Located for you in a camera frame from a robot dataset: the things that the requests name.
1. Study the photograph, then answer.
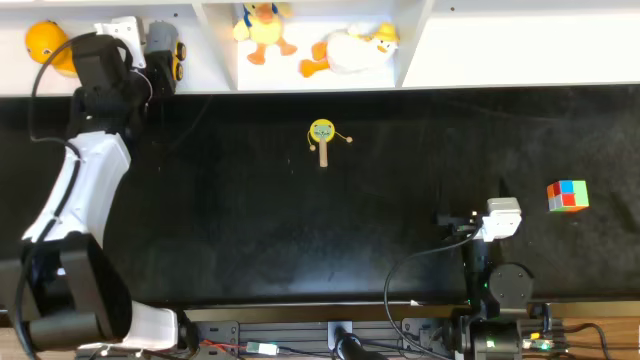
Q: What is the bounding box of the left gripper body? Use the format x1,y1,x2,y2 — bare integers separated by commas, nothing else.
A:
143,48,177,97

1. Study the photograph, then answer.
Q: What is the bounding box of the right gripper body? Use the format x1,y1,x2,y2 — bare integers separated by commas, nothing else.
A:
437,213,484,240

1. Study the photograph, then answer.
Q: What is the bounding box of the grey and yellow toy truck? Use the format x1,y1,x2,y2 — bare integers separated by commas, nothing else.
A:
143,20,188,83

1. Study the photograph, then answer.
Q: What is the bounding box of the many-coloured puzzle cube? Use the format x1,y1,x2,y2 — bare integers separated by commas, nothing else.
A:
546,179,590,214

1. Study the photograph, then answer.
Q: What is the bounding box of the orange rubber toy animal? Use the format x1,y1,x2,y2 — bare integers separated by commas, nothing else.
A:
24,19,79,79

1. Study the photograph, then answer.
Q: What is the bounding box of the yellow rattle drum toy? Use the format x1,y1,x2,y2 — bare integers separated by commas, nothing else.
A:
306,118,354,169

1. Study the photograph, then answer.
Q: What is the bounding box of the yellow plush duck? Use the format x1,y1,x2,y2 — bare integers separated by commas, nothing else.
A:
232,2,299,66

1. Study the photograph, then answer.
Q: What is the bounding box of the white shelf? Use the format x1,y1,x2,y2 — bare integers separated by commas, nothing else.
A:
0,0,640,98

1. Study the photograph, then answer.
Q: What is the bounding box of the white plush duck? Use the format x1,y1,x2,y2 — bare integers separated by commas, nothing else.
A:
298,21,401,79

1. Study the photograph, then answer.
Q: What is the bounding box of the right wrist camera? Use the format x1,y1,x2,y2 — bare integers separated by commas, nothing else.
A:
480,196,523,243

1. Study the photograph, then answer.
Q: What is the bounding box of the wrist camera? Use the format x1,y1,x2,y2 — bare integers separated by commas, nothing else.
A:
93,15,147,70
480,196,523,243

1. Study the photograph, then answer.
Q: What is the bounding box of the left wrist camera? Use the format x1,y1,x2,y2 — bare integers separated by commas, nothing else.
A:
93,15,147,70

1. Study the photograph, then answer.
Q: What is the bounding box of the black cable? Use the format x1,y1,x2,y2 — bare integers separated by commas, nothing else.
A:
382,222,485,360
13,30,101,359

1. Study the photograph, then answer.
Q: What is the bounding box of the mounting rail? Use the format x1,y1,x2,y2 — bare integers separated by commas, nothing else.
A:
177,304,611,360

